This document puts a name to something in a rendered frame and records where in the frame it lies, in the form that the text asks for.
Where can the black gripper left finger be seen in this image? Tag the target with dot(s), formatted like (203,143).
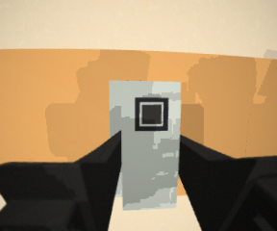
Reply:
(91,181)

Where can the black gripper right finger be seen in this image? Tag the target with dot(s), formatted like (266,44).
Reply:
(217,184)

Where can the orange flat panel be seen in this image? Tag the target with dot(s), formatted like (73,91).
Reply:
(55,103)

